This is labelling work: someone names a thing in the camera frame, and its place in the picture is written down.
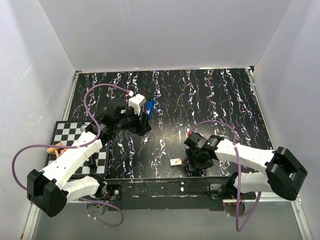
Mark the white staple box left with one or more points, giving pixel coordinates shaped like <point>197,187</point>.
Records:
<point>175,162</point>

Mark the blue black stapler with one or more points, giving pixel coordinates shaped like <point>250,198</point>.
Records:
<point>150,108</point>

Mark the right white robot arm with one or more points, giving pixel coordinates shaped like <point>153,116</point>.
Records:
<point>275,171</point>

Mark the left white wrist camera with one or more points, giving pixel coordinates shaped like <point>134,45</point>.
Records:
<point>137,102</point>

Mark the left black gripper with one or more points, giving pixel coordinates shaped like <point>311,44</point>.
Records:
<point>145,126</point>

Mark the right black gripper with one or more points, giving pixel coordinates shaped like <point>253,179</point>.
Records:
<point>193,163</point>

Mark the silver metal knob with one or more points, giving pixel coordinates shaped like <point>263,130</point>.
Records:
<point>83,128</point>

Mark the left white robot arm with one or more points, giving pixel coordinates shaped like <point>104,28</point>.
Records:
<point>51,188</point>

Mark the red owl toy block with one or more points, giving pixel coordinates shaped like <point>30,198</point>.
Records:
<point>62,151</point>

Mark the wooden toy hammer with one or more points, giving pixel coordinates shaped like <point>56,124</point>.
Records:
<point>55,149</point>

